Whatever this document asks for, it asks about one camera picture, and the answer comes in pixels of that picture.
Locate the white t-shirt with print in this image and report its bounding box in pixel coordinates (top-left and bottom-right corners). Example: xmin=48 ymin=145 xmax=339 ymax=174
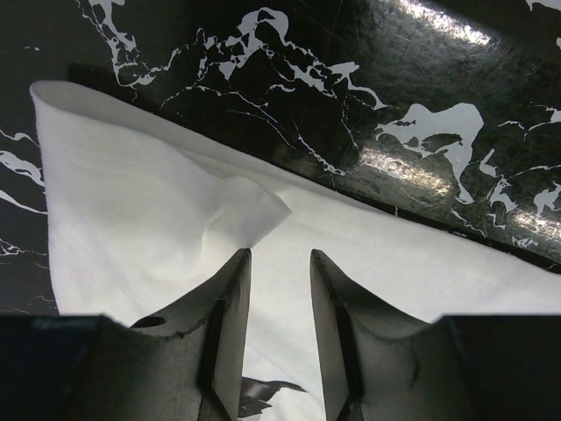
xmin=30 ymin=81 xmax=560 ymax=420

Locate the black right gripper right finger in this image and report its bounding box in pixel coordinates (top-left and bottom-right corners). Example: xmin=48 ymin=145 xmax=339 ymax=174
xmin=309 ymin=250 xmax=560 ymax=420

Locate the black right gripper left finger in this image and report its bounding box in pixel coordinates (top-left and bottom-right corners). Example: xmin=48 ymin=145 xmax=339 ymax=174
xmin=1 ymin=249 xmax=252 ymax=420

